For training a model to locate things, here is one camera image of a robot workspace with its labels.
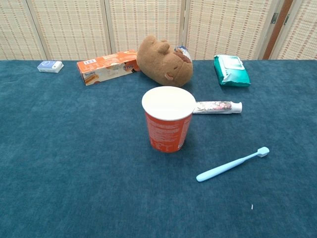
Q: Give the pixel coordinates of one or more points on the orange biscuit box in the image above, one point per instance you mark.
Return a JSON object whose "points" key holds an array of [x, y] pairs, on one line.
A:
{"points": [[106, 69]]}

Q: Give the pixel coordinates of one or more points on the red paper cup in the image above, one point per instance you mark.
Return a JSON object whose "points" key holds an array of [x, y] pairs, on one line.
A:
{"points": [[166, 134]]}

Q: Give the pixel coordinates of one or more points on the brown capybara plush toy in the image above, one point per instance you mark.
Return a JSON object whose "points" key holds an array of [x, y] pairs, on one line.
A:
{"points": [[161, 62]]}

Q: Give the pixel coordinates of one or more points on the bamboo folding screen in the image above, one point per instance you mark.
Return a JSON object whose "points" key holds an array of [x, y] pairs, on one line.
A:
{"points": [[302, 37], [74, 24]]}

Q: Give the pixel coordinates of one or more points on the green wet wipes pack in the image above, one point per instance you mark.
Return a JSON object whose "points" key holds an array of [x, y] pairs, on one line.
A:
{"points": [[231, 72]]}

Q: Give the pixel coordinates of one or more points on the light blue toothbrush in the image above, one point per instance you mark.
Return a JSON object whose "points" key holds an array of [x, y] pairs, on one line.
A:
{"points": [[223, 168]]}

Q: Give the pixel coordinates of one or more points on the small blue white box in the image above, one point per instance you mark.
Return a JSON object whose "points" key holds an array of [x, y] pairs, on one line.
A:
{"points": [[49, 66]]}

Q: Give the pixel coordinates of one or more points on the white pink toothpaste tube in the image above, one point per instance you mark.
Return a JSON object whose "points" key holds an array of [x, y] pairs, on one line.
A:
{"points": [[218, 106]]}

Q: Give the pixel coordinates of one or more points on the blue white drink can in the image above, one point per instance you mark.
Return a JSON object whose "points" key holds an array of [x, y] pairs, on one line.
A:
{"points": [[184, 52]]}

